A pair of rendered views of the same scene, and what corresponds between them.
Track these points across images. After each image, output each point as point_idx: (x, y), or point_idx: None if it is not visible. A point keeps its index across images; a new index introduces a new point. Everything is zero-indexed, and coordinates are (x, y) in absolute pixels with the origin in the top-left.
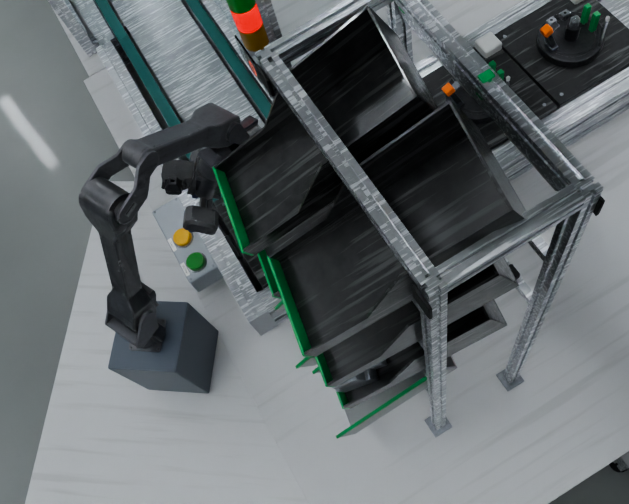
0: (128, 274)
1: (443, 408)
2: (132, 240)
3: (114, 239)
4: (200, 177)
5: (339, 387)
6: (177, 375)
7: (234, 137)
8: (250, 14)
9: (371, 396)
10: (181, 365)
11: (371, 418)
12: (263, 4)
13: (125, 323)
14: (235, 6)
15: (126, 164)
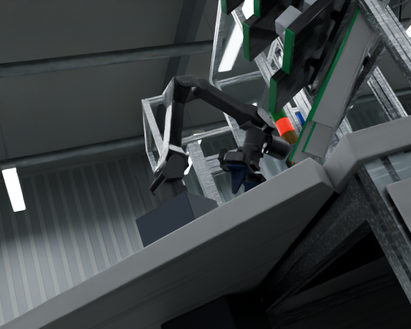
0: (174, 127)
1: (408, 53)
2: (183, 111)
3: (172, 96)
4: (241, 146)
5: (281, 18)
6: (186, 203)
7: (261, 114)
8: (284, 119)
9: (309, 18)
10: (193, 200)
11: (335, 81)
12: (293, 121)
13: (161, 163)
14: (276, 115)
15: (193, 96)
